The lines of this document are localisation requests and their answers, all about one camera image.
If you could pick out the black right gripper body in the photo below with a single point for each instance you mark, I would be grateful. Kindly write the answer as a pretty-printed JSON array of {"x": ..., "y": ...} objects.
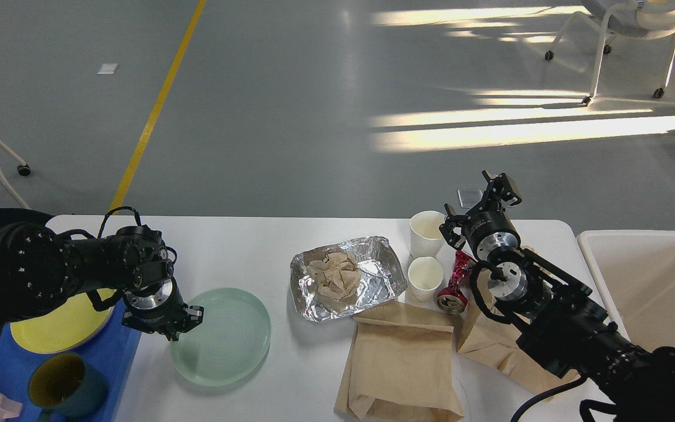
[{"x": 488, "y": 231}]

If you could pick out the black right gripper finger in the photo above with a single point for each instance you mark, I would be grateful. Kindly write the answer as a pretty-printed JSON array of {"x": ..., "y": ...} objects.
[
  {"x": 500, "y": 193},
  {"x": 456, "y": 228}
]

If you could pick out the light green plate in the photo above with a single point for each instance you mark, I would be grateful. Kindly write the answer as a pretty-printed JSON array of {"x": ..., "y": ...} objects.
[{"x": 229, "y": 344}]

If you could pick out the dark teal mug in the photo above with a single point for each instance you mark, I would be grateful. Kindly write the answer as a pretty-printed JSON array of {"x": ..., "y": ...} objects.
[{"x": 69, "y": 386}]

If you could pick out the large brown paper bag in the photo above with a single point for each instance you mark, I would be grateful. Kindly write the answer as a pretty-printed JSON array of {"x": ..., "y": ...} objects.
[{"x": 399, "y": 366}]

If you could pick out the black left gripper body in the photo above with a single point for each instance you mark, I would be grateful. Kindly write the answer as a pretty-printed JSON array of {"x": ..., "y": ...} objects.
[{"x": 163, "y": 304}]

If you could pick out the blue plastic tray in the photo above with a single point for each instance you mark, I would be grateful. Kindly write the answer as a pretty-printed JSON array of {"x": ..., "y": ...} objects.
[{"x": 111, "y": 351}]

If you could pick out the small grey floor plate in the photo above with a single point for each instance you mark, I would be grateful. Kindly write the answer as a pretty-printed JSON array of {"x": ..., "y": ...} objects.
[{"x": 468, "y": 198}]

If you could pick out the white paper cup front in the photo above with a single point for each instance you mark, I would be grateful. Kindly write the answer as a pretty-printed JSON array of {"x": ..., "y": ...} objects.
[{"x": 425, "y": 275}]

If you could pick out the crushed red soda can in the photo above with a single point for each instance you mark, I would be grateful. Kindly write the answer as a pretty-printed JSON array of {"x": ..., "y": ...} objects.
[{"x": 451, "y": 298}]

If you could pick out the small brown paper bag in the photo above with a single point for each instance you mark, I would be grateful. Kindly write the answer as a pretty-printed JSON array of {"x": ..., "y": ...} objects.
[{"x": 494, "y": 345}]

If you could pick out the white plastic bin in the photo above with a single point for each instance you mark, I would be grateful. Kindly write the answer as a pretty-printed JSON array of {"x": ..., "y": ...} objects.
[{"x": 634, "y": 271}]

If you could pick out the white paper cup rear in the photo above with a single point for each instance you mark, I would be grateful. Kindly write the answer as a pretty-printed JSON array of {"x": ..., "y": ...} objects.
[{"x": 426, "y": 239}]

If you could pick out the white paper cup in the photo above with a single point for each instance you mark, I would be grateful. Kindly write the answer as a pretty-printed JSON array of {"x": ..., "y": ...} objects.
[
  {"x": 426, "y": 239},
  {"x": 425, "y": 275}
]

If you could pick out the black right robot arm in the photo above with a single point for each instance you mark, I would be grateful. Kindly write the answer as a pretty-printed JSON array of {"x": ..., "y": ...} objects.
[{"x": 560, "y": 326}]

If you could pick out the white chair on casters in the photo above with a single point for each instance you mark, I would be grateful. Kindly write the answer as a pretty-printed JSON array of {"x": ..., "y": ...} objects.
[{"x": 647, "y": 20}]

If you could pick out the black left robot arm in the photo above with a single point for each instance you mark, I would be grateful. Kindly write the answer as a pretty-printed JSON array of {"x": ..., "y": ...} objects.
[{"x": 41, "y": 269}]

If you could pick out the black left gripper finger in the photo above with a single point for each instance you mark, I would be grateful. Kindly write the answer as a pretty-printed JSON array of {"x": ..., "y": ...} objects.
[
  {"x": 186, "y": 320},
  {"x": 143, "y": 325}
]

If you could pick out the yellow plate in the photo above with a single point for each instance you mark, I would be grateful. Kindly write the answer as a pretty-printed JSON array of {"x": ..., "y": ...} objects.
[{"x": 69, "y": 326}]

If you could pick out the crumpled brown paper napkin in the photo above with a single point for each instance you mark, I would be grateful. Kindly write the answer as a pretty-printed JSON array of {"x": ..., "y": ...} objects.
[{"x": 337, "y": 276}]

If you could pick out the aluminium foil tray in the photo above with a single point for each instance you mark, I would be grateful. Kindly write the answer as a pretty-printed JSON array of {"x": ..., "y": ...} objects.
[{"x": 382, "y": 279}]

